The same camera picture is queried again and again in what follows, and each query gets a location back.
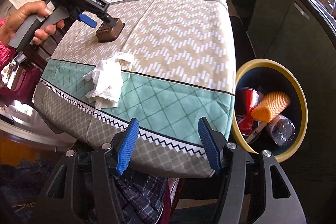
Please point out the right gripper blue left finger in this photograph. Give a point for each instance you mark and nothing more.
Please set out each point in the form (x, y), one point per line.
(126, 145)

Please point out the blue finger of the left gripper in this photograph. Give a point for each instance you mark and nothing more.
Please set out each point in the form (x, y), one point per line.
(109, 20)
(87, 20)

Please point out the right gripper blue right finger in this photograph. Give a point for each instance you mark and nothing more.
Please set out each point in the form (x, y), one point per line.
(212, 152)

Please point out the brown plastic tray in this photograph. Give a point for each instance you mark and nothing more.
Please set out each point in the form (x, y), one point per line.
(106, 34)

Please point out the red cola can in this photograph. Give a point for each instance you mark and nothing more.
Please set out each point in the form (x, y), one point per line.
(246, 100)

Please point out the orange foam fruit net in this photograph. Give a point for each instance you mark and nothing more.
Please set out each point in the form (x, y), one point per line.
(270, 106)

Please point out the clear plastic water bottle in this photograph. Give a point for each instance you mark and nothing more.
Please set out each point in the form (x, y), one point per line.
(281, 130)

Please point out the white toothpaste tube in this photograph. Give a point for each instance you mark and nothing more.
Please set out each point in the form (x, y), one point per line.
(256, 132)

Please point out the blue trash bin yellow rim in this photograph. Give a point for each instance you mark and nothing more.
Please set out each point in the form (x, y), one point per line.
(269, 76)

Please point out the crumpled white tissue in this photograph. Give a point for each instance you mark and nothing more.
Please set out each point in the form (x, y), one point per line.
(108, 80)

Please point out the patterned tablecloth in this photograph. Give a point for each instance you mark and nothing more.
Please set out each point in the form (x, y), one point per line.
(184, 69)

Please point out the green lower cabinets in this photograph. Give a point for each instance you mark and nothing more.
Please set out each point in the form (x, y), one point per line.
(298, 34)

